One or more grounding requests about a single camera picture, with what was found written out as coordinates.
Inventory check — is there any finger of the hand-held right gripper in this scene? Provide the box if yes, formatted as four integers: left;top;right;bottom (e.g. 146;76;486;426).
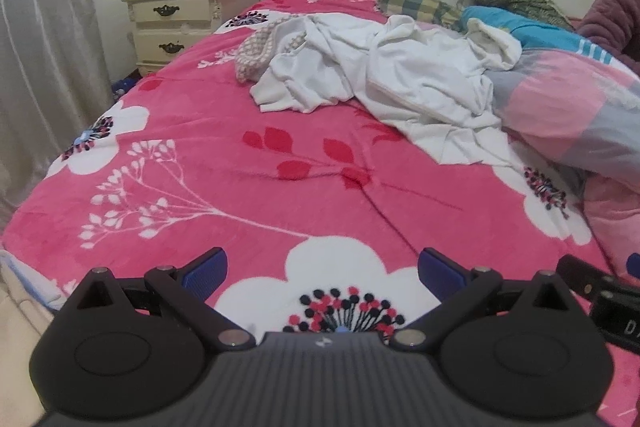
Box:
556;254;618;303

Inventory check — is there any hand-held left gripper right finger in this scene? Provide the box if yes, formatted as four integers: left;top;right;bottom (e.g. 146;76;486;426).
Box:
389;248;586;353

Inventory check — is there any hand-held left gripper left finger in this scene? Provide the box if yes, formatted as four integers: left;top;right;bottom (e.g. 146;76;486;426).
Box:
65;247;253;350

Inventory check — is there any white bear print hoodie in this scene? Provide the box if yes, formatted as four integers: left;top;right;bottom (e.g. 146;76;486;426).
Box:
350;14;523;168

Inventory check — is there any pink floral blanket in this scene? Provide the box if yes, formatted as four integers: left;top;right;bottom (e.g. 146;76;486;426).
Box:
0;0;640;427

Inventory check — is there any pink grey patchwork quilt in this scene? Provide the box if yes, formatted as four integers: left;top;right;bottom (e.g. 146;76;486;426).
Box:
487;47;640;278

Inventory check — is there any beige bed sheet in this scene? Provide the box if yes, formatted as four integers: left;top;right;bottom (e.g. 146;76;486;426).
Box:
0;249;68;408

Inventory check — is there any beige knitted sweater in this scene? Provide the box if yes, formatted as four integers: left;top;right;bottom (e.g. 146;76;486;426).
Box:
234;18;311;84

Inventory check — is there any cream nightstand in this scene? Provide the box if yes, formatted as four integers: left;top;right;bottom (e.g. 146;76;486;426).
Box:
121;0;263;78

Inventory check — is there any plaid pillow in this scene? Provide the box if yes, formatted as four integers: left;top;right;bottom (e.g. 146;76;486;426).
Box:
375;0;466;30

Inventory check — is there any grey curtain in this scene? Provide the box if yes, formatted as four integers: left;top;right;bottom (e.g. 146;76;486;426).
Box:
0;0;116;218

